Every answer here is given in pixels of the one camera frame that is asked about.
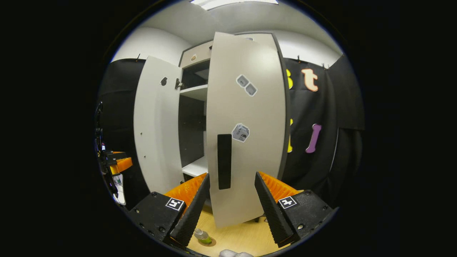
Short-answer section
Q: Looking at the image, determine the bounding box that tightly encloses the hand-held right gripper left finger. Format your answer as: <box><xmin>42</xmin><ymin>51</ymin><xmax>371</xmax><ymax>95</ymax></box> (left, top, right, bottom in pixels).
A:
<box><xmin>129</xmin><ymin>173</ymin><xmax>210</xmax><ymax>247</ymax></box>

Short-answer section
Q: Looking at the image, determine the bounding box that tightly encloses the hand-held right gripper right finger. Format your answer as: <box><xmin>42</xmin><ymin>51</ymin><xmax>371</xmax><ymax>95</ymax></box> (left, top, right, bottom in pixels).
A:
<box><xmin>254</xmin><ymin>171</ymin><xmax>339</xmax><ymax>248</ymax></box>

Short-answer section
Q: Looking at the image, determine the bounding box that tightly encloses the clear bottle green label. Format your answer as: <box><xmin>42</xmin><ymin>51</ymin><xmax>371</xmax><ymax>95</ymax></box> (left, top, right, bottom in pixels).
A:
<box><xmin>194</xmin><ymin>228</ymin><xmax>212</xmax><ymax>245</ymax></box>

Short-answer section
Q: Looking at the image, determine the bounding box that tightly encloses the grey cabinet door bar handle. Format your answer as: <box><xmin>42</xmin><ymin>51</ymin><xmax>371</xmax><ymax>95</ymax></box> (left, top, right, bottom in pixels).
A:
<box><xmin>133</xmin><ymin>55</ymin><xmax>184</xmax><ymax>195</ymax></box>

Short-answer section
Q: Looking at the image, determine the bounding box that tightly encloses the grey cabinet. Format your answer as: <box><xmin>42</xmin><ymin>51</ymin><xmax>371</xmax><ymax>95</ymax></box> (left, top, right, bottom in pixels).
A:
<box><xmin>179</xmin><ymin>32</ymin><xmax>290</xmax><ymax>223</ymax></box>

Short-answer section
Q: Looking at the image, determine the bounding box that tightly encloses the deep white cabinet shelf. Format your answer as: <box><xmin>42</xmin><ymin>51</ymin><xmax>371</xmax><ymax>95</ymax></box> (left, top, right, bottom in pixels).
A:
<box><xmin>182</xmin><ymin>156</ymin><xmax>209</xmax><ymax>178</ymax></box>

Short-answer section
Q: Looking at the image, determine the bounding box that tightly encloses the narrow white cabinet shelf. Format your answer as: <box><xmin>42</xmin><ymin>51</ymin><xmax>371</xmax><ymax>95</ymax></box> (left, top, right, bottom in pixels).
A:
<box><xmin>180</xmin><ymin>85</ymin><xmax>208</xmax><ymax>101</ymax></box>

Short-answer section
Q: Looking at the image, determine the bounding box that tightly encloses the grey cabinet drawer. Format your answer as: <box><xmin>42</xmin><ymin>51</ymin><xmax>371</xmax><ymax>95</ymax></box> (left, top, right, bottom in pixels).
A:
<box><xmin>180</xmin><ymin>40</ymin><xmax>215</xmax><ymax>69</ymax></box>

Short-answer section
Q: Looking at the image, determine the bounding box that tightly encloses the black backdrop cloth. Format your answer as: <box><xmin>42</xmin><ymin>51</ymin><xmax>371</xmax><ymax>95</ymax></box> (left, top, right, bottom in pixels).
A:
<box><xmin>96</xmin><ymin>54</ymin><xmax>365</xmax><ymax>207</ymax></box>

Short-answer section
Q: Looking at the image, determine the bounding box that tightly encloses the large ceiling light panel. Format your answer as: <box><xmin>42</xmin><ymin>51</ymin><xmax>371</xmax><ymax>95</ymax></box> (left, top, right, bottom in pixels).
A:
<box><xmin>189</xmin><ymin>0</ymin><xmax>279</xmax><ymax>10</ymax></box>

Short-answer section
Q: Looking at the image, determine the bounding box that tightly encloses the flat black door handle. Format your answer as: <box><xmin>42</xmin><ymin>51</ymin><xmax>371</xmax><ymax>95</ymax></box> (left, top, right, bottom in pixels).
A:
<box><xmin>217</xmin><ymin>134</ymin><xmax>232</xmax><ymax>190</ymax></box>

